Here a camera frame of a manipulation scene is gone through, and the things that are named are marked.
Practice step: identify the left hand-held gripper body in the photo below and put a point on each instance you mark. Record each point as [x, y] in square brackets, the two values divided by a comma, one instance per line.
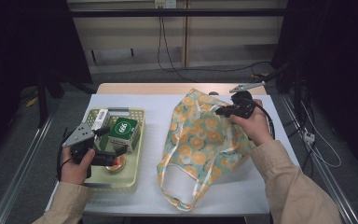
[82, 137]

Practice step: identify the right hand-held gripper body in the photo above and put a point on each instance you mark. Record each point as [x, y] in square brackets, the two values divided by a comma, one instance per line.
[241, 104]

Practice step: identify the tall white green box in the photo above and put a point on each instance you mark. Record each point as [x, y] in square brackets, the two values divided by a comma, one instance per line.
[101, 118]

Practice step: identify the small round tin red label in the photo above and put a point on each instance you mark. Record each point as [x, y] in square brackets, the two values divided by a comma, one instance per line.
[118, 166]

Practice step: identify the square green white box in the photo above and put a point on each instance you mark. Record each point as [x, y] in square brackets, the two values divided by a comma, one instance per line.
[123, 132]

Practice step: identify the pale yellow plastic basket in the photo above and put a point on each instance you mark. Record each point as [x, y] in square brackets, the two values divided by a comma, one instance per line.
[132, 168]

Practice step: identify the orange print cloth bag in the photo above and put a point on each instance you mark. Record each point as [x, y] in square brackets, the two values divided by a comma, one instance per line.
[199, 143]

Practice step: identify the person's right hand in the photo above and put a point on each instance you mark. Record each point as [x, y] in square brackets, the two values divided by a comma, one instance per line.
[254, 127]

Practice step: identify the person's left hand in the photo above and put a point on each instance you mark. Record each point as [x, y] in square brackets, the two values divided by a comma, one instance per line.
[74, 169]

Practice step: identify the dark round table grommet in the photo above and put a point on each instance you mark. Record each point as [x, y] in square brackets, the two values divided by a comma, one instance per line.
[213, 93]

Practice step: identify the black metal stand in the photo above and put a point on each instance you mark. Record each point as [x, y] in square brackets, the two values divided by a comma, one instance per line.
[43, 99]

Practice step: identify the white power strip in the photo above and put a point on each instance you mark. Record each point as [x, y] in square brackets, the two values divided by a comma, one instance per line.
[309, 137]

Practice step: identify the dark curtain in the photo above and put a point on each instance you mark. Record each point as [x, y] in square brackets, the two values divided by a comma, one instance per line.
[18, 46]
[338, 46]

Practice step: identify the metal floor rail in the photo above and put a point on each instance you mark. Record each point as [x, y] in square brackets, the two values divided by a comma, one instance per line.
[21, 168]
[332, 183]

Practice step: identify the white wall socket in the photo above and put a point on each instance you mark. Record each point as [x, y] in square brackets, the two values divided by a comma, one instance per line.
[165, 3]

